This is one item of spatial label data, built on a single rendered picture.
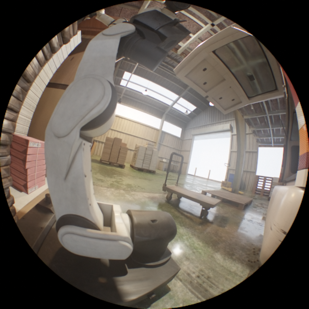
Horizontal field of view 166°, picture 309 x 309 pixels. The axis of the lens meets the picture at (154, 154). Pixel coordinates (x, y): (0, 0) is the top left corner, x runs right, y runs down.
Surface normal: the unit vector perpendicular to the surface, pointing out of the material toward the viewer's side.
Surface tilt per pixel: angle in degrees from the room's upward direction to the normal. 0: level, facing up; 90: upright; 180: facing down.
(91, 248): 90
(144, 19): 123
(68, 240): 90
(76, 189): 90
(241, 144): 90
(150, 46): 112
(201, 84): 167
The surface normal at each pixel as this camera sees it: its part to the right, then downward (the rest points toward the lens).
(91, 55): 0.42, 0.44
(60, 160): 0.16, 0.39
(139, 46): 0.02, 0.59
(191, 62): -0.12, 0.95
